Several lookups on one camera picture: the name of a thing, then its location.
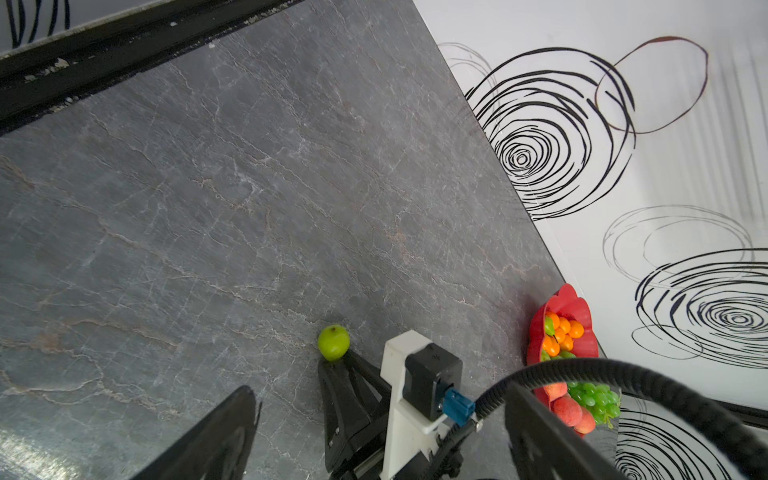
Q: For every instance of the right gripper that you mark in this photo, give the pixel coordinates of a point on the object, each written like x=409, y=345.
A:
x=404, y=419

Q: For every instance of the orange cluster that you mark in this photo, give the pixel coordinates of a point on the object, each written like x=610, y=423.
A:
x=564, y=325
x=566, y=344

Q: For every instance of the orange cluster top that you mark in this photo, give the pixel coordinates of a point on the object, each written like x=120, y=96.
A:
x=564, y=325

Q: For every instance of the green pear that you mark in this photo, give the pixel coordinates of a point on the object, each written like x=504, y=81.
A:
x=333, y=342

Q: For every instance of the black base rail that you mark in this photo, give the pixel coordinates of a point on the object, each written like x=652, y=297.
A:
x=46, y=75

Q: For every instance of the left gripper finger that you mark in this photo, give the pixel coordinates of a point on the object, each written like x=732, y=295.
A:
x=217, y=447

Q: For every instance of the red flower-shaped fruit bowl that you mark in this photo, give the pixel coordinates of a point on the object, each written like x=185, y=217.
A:
x=565, y=303

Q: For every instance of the green fake grape bunch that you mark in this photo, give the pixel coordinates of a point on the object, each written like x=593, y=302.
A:
x=600, y=400

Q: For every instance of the pink peach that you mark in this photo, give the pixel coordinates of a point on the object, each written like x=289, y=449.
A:
x=586, y=425
x=568, y=410
x=555, y=391

